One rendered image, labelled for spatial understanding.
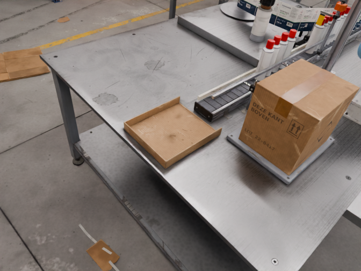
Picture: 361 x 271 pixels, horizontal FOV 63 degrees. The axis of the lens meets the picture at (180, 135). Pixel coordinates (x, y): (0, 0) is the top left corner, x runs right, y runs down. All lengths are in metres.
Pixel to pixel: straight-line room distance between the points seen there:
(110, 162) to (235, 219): 1.09
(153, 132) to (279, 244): 0.61
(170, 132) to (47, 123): 1.54
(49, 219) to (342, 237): 1.82
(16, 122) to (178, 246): 1.66
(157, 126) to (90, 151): 0.84
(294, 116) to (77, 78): 1.00
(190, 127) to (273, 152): 0.35
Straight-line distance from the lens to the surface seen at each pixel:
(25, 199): 2.13
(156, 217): 1.67
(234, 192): 1.06
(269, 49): 1.46
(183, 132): 1.21
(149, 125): 1.22
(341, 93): 1.15
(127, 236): 1.86
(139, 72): 1.54
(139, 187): 1.77
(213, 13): 2.19
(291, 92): 1.05
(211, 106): 1.29
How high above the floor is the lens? 1.66
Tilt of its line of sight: 44 degrees down
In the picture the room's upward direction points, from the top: 8 degrees clockwise
